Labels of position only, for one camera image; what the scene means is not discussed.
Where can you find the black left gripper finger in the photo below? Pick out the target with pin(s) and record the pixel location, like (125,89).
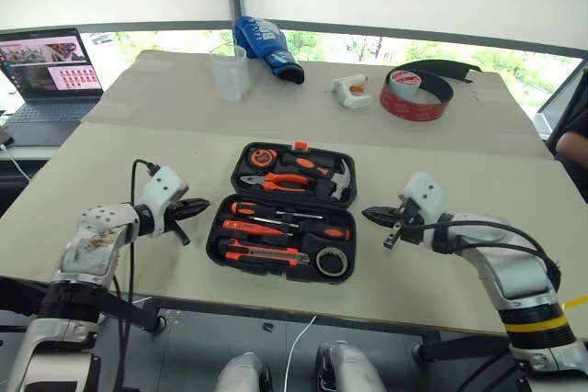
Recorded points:
(195,204)
(192,213)

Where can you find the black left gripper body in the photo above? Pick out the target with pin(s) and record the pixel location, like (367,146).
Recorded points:
(177,213)

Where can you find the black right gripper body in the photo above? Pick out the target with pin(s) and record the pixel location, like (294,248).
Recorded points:
(411,227)

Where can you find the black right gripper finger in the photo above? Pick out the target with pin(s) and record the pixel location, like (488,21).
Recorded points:
(381,212)
(383,221)

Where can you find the orange voltage tester pen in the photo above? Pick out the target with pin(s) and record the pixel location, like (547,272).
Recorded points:
(248,227)

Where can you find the small black tape roll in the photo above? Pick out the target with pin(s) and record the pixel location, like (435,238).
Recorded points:
(321,265)

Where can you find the orange black utility knife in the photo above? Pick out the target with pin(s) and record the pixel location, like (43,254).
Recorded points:
(266,253)

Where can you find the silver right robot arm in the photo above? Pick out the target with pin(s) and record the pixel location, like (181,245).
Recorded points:
(514,263)

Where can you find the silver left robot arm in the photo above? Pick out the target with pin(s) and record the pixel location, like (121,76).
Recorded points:
(92,245)

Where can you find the black tool case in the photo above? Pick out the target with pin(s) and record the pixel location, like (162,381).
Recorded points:
(280,272)

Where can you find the orange black tape measure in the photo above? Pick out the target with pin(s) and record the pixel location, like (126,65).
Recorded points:
(263,158)

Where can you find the large black red tape coil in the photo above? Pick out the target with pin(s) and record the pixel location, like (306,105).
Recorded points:
(413,112)

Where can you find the black table leg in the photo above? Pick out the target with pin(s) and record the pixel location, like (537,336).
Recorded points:
(459,350)
(138,314)

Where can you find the white plastic clamp orange part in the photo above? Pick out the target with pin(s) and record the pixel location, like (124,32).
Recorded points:
(351,99)

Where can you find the gray tape roll red core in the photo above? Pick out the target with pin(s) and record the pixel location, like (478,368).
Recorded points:
(404,88)

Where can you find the clear plastic measuring cup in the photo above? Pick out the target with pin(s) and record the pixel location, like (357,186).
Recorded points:
(229,80)

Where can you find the small black floor object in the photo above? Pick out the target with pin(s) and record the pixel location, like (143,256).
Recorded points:
(268,327)

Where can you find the silver robot right leg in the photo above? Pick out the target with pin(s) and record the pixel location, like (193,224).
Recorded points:
(349,369)

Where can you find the silver robot leg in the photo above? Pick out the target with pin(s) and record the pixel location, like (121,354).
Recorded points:
(349,369)
(241,376)

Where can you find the gray side table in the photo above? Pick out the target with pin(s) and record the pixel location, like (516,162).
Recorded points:
(23,167)

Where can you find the open gray laptop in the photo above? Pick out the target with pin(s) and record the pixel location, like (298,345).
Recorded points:
(50,112)

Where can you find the silver robot left leg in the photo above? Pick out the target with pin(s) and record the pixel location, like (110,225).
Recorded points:
(241,376)

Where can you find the blue crumpled bag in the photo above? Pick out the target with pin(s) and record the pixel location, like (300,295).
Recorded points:
(266,43)

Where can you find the person in black shirt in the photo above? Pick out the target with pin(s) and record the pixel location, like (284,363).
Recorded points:
(574,158)

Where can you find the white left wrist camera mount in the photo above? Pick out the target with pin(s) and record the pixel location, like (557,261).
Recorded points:
(163,187)

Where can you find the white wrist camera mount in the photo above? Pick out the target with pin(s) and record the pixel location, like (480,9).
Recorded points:
(163,187)
(425,194)

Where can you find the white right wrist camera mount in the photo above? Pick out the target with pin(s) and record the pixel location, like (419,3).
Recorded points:
(425,194)

